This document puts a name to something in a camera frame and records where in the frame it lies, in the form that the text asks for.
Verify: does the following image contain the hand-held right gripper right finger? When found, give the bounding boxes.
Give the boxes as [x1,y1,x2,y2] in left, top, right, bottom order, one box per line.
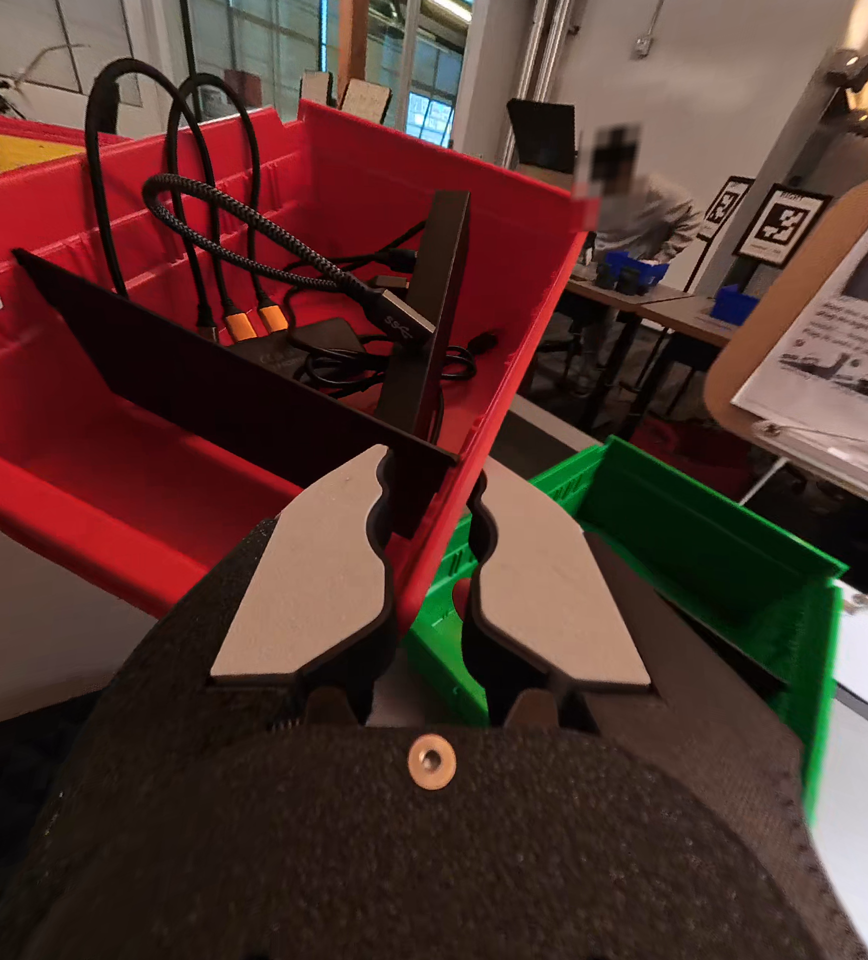
[465,468,654,700]

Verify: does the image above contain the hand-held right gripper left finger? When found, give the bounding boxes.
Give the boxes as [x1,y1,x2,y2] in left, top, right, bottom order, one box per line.
[210,444,399,700]

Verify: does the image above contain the green plastic bin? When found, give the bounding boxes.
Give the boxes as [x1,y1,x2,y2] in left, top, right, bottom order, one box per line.
[404,435,849,822]

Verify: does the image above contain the red plastic bin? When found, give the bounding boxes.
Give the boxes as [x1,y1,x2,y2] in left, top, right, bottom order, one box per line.
[0,99,602,633]

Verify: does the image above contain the black cable orange plug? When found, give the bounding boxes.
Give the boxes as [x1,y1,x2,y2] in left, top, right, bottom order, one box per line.
[166,72,289,335]
[85,58,255,342]

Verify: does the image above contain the grey braided usb cable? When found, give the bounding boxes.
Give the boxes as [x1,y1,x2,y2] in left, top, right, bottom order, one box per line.
[141,172,437,350]

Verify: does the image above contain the office desk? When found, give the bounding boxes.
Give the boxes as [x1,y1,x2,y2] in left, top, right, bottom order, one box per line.
[565,277,739,436]

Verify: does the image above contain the blue plastic bin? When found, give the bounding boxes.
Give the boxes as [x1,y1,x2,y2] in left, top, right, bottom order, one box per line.
[710,283,761,327]
[600,251,669,295]

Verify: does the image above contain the wooden instruction clipboard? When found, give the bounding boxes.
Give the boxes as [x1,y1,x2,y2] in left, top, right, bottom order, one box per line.
[704,168,868,520]

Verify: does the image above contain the printed instruction sheet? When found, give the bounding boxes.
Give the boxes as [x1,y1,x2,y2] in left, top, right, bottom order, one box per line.
[732,196,868,492]

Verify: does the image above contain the framed black-white marker sign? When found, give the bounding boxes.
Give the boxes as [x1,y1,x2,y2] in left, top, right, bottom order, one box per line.
[732,182,834,267]
[696,174,756,243]

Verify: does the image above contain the black monitor screen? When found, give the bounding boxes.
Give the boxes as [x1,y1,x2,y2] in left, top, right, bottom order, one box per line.
[506,97,578,177]

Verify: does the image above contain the thin black usb cable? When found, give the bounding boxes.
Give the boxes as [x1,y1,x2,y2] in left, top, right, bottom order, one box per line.
[284,326,501,399]

